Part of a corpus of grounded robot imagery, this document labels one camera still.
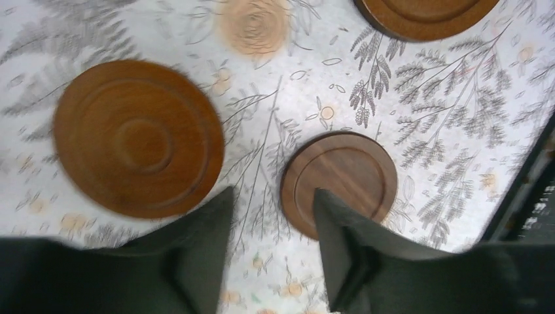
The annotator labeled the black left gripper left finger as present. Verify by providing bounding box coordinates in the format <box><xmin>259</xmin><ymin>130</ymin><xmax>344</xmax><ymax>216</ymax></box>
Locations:
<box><xmin>1</xmin><ymin>187</ymin><xmax>234</xmax><ymax>313</ymax></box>

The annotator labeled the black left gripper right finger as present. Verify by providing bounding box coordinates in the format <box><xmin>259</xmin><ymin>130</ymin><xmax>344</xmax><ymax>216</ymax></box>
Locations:
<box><xmin>313</xmin><ymin>189</ymin><xmax>554</xmax><ymax>313</ymax></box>

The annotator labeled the dark walnut coaster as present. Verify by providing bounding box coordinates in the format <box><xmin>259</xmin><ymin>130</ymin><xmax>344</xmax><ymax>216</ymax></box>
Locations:
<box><xmin>279</xmin><ymin>131</ymin><xmax>398</xmax><ymax>240</ymax></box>

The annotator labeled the brown wooden coaster far left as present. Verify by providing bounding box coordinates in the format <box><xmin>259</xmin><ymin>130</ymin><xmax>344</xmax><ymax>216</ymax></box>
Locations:
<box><xmin>53</xmin><ymin>60</ymin><xmax>224</xmax><ymax>218</ymax></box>

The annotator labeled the brown wooden coaster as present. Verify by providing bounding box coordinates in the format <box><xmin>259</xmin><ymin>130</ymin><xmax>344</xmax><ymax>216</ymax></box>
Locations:
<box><xmin>53</xmin><ymin>60</ymin><xmax>224</xmax><ymax>218</ymax></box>
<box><xmin>354</xmin><ymin>0</ymin><xmax>498</xmax><ymax>43</ymax></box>

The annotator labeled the brown wooden coaster far middle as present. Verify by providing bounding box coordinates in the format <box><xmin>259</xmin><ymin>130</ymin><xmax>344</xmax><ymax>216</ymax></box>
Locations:
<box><xmin>354</xmin><ymin>0</ymin><xmax>498</xmax><ymax>43</ymax></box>

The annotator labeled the black white chessboard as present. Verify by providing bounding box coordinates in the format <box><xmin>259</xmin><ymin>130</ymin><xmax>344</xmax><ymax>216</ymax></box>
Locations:
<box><xmin>479</xmin><ymin>115</ymin><xmax>554</xmax><ymax>243</ymax></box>

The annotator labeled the floral tablecloth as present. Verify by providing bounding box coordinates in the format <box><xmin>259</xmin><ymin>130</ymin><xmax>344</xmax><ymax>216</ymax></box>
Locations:
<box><xmin>1</xmin><ymin>1</ymin><xmax>554</xmax><ymax>313</ymax></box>

